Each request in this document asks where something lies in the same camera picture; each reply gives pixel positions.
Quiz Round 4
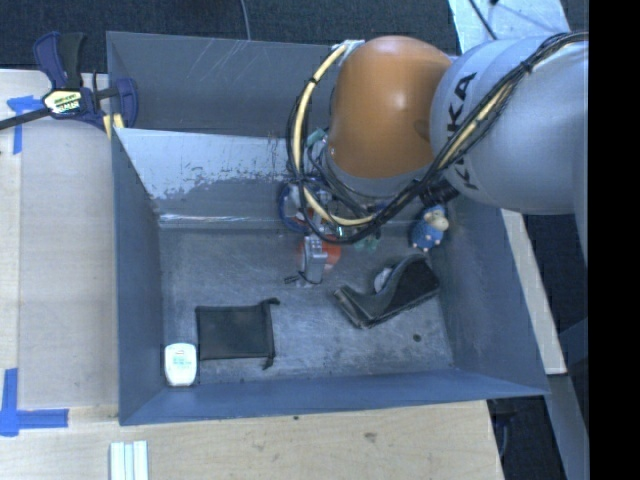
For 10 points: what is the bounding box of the orange round toy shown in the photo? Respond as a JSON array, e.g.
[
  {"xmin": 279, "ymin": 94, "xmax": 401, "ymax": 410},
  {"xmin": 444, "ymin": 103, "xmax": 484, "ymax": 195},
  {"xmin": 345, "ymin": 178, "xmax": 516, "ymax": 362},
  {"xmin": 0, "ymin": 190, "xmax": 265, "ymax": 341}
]
[{"xmin": 299, "ymin": 208, "xmax": 343, "ymax": 272}]

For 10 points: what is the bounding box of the grey metal bin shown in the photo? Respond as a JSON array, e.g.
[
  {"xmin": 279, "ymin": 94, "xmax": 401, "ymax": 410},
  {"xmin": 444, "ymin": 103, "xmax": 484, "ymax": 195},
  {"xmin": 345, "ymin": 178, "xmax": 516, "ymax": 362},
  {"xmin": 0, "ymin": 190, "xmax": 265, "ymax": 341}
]
[{"xmin": 105, "ymin": 31, "xmax": 552, "ymax": 427}]

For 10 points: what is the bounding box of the black tape dispenser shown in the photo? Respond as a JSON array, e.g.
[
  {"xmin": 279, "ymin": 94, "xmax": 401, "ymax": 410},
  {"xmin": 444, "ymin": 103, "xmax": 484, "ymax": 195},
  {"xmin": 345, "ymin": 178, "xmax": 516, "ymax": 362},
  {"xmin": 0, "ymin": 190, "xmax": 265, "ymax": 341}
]
[{"xmin": 333, "ymin": 252, "xmax": 442, "ymax": 331}]

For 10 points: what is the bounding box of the blue toy sheep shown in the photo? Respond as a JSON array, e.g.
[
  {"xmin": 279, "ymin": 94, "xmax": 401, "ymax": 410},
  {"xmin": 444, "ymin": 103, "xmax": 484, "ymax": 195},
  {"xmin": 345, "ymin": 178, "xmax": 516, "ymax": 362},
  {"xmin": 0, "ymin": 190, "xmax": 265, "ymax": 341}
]
[{"xmin": 409, "ymin": 204, "xmax": 450, "ymax": 254}]

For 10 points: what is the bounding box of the black flat pouch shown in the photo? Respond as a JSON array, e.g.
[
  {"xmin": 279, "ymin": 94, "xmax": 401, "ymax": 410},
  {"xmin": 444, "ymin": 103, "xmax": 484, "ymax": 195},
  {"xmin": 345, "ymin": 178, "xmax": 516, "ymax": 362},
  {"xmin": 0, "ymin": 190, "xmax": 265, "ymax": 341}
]
[{"xmin": 194, "ymin": 297, "xmax": 281, "ymax": 372}]

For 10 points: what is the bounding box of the small white box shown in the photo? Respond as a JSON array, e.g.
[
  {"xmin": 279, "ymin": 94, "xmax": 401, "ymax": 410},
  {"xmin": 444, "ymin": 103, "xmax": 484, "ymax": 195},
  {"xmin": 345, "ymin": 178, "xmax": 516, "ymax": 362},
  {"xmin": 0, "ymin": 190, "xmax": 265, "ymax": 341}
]
[{"xmin": 164, "ymin": 342, "xmax": 198, "ymax": 388}]

